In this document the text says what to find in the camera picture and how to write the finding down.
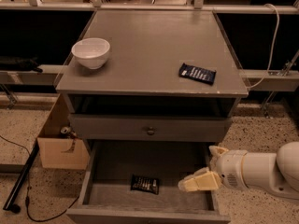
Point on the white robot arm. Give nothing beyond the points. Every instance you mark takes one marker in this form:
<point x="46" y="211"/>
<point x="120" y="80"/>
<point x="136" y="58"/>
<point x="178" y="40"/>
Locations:
<point x="275" y="173"/>

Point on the cardboard box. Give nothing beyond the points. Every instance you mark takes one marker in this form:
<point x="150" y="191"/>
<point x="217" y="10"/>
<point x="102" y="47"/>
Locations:
<point x="58" y="151"/>

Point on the white ceramic bowl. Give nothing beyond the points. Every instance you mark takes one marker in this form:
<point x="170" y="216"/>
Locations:
<point x="91" y="53"/>

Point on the closed grey upper drawer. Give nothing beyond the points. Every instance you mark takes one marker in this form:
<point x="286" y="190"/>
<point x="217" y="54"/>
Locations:
<point x="178" y="129"/>

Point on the round brass drawer knob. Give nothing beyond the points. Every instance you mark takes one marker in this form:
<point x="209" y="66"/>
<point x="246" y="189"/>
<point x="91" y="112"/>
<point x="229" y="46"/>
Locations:
<point x="150" y="131"/>

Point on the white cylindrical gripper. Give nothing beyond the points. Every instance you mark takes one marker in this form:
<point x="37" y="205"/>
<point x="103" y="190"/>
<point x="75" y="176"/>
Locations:
<point x="230" y="168"/>

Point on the black object on rail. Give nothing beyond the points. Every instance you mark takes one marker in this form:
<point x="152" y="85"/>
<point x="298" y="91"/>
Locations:
<point x="19" y="64"/>

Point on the open grey bottom drawer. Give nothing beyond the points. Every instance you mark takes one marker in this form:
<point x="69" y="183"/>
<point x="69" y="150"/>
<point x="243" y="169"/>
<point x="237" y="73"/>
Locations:
<point x="106" y="198"/>

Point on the black chocolate rxbar wrapper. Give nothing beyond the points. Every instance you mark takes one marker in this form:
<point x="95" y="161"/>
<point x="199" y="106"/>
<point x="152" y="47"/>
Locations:
<point x="145" y="184"/>

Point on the black pole on floor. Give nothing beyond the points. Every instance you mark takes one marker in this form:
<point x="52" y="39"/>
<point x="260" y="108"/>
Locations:
<point x="22" y="171"/>

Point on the metal can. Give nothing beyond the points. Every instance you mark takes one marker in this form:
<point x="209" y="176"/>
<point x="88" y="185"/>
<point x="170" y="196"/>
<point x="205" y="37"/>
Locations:
<point x="66" y="130"/>

